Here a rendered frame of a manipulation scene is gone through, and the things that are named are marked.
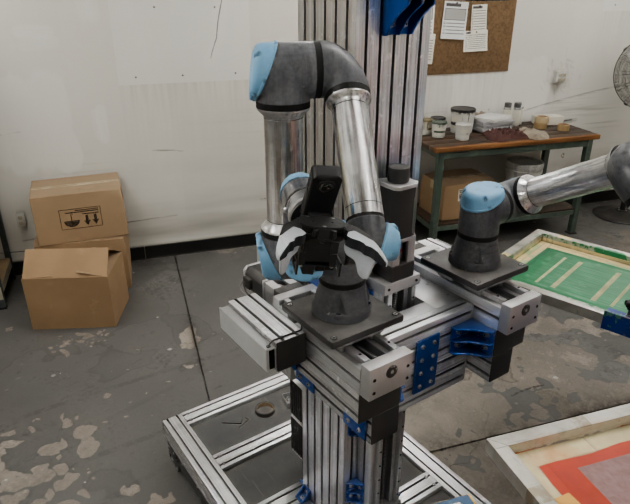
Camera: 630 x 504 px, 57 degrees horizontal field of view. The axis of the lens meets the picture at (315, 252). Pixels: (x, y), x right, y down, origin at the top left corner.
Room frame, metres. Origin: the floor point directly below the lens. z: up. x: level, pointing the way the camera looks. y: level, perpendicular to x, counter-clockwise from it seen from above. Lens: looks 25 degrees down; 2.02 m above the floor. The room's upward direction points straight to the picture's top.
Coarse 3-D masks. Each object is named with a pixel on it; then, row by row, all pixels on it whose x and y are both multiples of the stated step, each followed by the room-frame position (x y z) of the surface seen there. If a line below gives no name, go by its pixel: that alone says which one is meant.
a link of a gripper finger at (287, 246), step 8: (288, 232) 0.77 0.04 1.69; (296, 232) 0.78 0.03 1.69; (304, 232) 0.78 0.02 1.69; (280, 240) 0.74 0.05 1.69; (288, 240) 0.74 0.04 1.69; (296, 240) 0.76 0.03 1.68; (304, 240) 0.77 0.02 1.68; (280, 248) 0.72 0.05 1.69; (288, 248) 0.73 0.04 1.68; (296, 248) 0.79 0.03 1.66; (280, 256) 0.71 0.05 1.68; (288, 256) 0.76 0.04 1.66; (280, 264) 0.74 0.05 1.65; (288, 264) 0.77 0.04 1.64; (280, 272) 0.75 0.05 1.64
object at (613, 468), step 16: (608, 448) 1.12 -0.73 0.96; (624, 448) 1.12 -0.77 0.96; (560, 464) 1.07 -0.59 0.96; (576, 464) 1.07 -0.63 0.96; (592, 464) 1.07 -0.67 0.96; (608, 464) 1.07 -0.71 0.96; (624, 464) 1.07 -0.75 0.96; (560, 480) 1.02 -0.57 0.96; (576, 480) 1.02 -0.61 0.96; (592, 480) 1.02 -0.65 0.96; (608, 480) 1.02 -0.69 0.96; (624, 480) 1.02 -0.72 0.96; (576, 496) 0.97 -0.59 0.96; (592, 496) 0.97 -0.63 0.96; (608, 496) 0.97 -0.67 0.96; (624, 496) 0.97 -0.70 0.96
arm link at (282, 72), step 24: (264, 48) 1.23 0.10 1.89; (288, 48) 1.24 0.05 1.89; (312, 48) 1.25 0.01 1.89; (264, 72) 1.21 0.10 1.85; (288, 72) 1.21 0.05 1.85; (312, 72) 1.22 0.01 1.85; (264, 96) 1.22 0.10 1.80; (288, 96) 1.21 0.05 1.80; (312, 96) 1.25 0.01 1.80; (264, 120) 1.25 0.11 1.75; (288, 120) 1.23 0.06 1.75; (288, 144) 1.23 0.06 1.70; (288, 168) 1.23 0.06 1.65; (264, 240) 1.24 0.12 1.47; (264, 264) 1.21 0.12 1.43
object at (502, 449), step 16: (576, 416) 1.20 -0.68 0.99; (592, 416) 1.20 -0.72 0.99; (608, 416) 1.20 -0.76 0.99; (624, 416) 1.20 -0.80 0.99; (512, 432) 1.14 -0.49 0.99; (528, 432) 1.14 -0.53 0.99; (544, 432) 1.14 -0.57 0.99; (560, 432) 1.14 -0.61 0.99; (576, 432) 1.16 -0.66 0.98; (592, 432) 1.17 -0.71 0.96; (496, 448) 1.09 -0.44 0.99; (512, 448) 1.10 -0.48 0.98; (528, 448) 1.12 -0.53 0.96; (496, 464) 1.07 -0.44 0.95; (512, 464) 1.03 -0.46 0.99; (512, 480) 1.01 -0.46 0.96; (528, 480) 0.99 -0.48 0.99; (528, 496) 0.96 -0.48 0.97; (544, 496) 0.94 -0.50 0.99
